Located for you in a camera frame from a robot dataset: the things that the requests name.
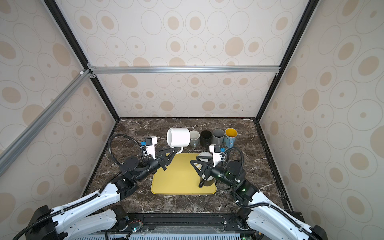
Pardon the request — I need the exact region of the black mug white bottom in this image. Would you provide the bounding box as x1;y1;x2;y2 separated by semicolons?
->
198;177;215;188

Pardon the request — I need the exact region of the black corner frame post left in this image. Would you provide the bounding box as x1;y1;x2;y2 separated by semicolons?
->
43;0;120;123

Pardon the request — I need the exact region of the aluminium rail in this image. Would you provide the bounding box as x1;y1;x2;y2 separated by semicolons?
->
91;66;280;74
1;70;91;175

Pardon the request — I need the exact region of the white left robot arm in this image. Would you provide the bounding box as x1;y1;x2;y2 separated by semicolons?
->
14;147;183;240

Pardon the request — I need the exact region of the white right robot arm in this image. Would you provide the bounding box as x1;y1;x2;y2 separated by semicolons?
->
190;157;328;240

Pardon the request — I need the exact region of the black corner frame post right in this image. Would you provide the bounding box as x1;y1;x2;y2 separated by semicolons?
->
255;0;320;123

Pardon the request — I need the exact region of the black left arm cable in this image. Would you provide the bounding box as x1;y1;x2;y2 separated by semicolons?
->
11;133;149;240

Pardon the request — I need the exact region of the blue butterfly mug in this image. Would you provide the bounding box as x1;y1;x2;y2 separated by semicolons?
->
223;128;238;149

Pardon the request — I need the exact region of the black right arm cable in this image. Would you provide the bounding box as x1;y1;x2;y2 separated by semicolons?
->
223;146;319;240

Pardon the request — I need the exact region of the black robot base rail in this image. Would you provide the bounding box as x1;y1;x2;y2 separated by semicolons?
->
109;212;269;239

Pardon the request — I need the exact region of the aluminium rail left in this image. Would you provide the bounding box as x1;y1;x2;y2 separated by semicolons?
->
1;70;91;175

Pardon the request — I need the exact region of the yellow plastic tray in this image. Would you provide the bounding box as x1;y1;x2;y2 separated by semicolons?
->
151;153;217;195

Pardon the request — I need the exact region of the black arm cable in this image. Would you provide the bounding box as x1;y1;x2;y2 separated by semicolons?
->
11;133;149;240
223;146;319;240

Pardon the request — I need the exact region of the tall grey mug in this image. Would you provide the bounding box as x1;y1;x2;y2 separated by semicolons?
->
212;129;225;146

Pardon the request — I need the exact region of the aluminium rail back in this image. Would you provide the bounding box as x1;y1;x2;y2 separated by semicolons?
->
91;66;280;74

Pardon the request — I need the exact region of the small grey mug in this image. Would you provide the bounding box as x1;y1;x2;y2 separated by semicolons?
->
189;130;200;148

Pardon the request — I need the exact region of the white ribbed-bottom mug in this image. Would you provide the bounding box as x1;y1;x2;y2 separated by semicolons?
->
196;152;213;163

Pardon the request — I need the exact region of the black corner frame post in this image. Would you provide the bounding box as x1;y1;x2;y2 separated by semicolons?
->
255;0;320;123
43;0;120;123

